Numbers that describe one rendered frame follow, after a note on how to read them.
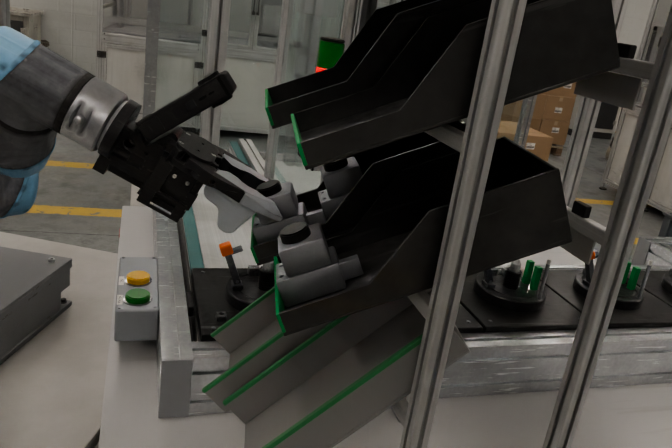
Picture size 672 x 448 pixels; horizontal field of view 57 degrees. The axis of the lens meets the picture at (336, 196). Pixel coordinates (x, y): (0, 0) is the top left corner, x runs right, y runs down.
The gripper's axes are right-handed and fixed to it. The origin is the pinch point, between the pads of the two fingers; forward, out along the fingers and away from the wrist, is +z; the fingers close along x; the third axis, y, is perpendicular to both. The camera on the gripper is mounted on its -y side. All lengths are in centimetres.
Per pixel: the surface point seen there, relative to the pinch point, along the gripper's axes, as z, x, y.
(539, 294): 58, -35, 1
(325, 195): 4.9, -1.7, -3.1
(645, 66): 19.0, 14.4, -33.3
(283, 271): 2.4, 13.5, 1.6
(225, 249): 1.2, -25.7, 20.8
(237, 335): 6.8, -6.4, 22.4
